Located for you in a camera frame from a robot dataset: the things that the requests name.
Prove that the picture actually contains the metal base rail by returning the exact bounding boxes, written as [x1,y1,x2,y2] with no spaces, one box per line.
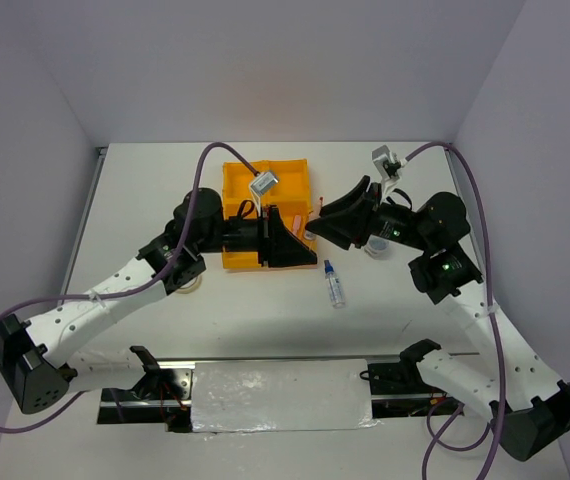
[97,356,456,434]

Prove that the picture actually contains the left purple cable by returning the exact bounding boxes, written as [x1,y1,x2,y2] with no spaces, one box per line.
[0,142,261,435]

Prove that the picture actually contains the masking tape roll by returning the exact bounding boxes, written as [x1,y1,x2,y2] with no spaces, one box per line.
[175,276,202,295]

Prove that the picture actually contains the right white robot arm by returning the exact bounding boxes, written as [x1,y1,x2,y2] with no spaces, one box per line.
[306,177,570,461]

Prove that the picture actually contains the yellow four-compartment tray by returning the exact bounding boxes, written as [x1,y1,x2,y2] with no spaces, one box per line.
[222,159,318,271]

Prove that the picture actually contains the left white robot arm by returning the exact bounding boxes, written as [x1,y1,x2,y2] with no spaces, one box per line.
[0,188,317,414]

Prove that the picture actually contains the purple cable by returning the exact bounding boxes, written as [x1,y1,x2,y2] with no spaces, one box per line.
[404,142,509,480]
[0,142,261,435]

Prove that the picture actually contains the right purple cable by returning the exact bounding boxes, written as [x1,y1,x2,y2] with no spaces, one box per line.
[404,142,509,480]

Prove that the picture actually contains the silver foil sheet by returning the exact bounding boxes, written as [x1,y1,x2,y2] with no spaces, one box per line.
[191,359,376,433]

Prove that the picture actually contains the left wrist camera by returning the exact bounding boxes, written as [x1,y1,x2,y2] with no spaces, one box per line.
[248,170,279,213]

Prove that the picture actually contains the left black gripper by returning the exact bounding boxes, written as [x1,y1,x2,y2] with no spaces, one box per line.
[196,204,317,268]

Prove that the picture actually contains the small spray bottle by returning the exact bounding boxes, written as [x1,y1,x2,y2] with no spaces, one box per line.
[324,260,346,308]

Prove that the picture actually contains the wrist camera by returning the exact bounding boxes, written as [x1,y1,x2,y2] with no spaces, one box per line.
[248,170,279,213]
[371,145,408,196]

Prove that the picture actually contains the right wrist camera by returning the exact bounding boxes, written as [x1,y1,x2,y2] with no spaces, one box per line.
[371,145,408,196]

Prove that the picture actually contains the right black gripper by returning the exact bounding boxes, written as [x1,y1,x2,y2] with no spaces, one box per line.
[305,174,433,251]

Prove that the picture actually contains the small clear round container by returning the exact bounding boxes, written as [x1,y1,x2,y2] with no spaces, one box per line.
[364,236,391,259]

